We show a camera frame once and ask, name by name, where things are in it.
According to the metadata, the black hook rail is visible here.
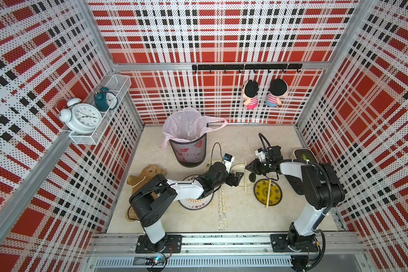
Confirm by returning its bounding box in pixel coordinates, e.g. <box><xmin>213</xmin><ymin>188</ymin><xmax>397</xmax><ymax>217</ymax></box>
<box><xmin>192</xmin><ymin>63</ymin><xmax>303</xmax><ymax>71</ymax></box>

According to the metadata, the white alarm clock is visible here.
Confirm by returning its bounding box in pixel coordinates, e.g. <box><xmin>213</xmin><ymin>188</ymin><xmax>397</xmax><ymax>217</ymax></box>
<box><xmin>59</xmin><ymin>97</ymin><xmax>102</xmax><ymax>134</ymax></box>

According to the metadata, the cream plate with flowers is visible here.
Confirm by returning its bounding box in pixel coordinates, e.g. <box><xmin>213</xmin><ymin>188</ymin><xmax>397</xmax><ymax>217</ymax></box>
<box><xmin>206</xmin><ymin>159</ymin><xmax>224</xmax><ymax>170</ymax></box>

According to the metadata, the doll with pink dress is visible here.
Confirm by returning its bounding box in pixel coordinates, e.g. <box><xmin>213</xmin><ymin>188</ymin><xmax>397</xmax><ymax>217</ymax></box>
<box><xmin>241</xmin><ymin>80</ymin><xmax>258</xmax><ymax>110</ymax></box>

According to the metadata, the yellow dark patterned plate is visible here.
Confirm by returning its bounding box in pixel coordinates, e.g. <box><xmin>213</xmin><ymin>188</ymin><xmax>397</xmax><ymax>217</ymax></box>
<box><xmin>253</xmin><ymin>179</ymin><xmax>283</xmax><ymax>207</ymax></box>

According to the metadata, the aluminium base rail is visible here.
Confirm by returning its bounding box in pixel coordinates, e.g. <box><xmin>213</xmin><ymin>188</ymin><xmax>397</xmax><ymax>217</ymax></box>
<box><xmin>82</xmin><ymin>231</ymin><xmax>366</xmax><ymax>272</ymax></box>

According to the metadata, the white box with green display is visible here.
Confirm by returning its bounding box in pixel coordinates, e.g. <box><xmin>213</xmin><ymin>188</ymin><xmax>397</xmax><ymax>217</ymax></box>
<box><xmin>290</xmin><ymin>148</ymin><xmax>318</xmax><ymax>163</ymax></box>

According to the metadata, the white wire wall shelf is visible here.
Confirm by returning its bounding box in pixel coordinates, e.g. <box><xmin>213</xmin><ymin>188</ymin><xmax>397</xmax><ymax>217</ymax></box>
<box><xmin>60</xmin><ymin>74</ymin><xmax>131</xmax><ymax>146</ymax></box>

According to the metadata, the bare wooden chopsticks pair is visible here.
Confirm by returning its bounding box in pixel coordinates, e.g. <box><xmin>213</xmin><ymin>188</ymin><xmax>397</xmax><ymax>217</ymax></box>
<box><xmin>266</xmin><ymin>179</ymin><xmax>272</xmax><ymax>209</ymax></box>

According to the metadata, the teal alarm clock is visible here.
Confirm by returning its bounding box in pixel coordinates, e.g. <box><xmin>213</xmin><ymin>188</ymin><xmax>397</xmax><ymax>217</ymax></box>
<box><xmin>94</xmin><ymin>87</ymin><xmax>119</xmax><ymax>112</ymax></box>

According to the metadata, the pink plastic bin liner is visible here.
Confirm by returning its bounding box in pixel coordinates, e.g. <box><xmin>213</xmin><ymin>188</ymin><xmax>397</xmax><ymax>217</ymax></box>
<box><xmin>160</xmin><ymin>107</ymin><xmax>228</xmax><ymax>150</ymax></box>

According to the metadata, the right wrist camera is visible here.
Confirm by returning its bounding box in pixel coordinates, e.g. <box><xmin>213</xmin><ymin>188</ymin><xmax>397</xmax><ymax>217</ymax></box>
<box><xmin>255</xmin><ymin>148</ymin><xmax>267</xmax><ymax>163</ymax></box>

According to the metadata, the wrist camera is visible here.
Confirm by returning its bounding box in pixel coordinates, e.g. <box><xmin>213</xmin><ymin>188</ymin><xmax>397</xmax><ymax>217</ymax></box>
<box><xmin>222</xmin><ymin>153</ymin><xmax>235</xmax><ymax>172</ymax></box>
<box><xmin>255</xmin><ymin>148</ymin><xmax>267</xmax><ymax>163</ymax></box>

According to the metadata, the brown teddy bear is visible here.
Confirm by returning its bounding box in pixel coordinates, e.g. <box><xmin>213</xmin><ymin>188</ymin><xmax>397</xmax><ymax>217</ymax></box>
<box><xmin>126</xmin><ymin>165</ymin><xmax>167</xmax><ymax>222</ymax></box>

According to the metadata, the black mesh trash bin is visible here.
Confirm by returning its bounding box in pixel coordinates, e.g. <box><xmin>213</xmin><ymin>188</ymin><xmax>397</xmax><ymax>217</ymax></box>
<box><xmin>170</xmin><ymin>134</ymin><xmax>207</xmax><ymax>168</ymax></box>

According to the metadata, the doll with striped shirt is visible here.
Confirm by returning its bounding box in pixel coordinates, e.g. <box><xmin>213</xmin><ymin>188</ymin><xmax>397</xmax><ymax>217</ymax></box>
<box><xmin>265</xmin><ymin>78</ymin><xmax>288</xmax><ymax>107</ymax></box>

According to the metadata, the cream plate with black pattern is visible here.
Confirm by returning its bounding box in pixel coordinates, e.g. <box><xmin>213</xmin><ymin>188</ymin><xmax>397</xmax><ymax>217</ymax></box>
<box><xmin>231</xmin><ymin>164</ymin><xmax>256</xmax><ymax>189</ymax></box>

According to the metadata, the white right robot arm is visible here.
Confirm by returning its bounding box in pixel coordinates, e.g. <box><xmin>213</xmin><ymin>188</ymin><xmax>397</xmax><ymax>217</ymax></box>
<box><xmin>245</xmin><ymin>146</ymin><xmax>345</xmax><ymax>252</ymax></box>

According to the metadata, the green circuit board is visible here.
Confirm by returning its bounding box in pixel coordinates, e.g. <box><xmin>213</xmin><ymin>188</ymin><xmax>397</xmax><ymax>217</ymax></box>
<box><xmin>145</xmin><ymin>256</ymin><xmax>166</xmax><ymax>266</ymax></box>

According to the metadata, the white orange patterned plate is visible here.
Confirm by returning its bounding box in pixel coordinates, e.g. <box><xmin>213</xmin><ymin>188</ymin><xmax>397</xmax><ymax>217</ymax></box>
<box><xmin>172</xmin><ymin>174</ymin><xmax>214</xmax><ymax>210</ymax></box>

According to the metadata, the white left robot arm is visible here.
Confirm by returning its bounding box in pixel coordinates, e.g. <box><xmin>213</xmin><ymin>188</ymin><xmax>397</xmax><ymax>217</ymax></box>
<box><xmin>129</xmin><ymin>162</ymin><xmax>244</xmax><ymax>251</ymax></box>

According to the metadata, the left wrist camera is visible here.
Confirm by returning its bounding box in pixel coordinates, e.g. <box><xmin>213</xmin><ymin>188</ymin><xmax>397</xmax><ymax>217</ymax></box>
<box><xmin>222</xmin><ymin>153</ymin><xmax>235</xmax><ymax>172</ymax></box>

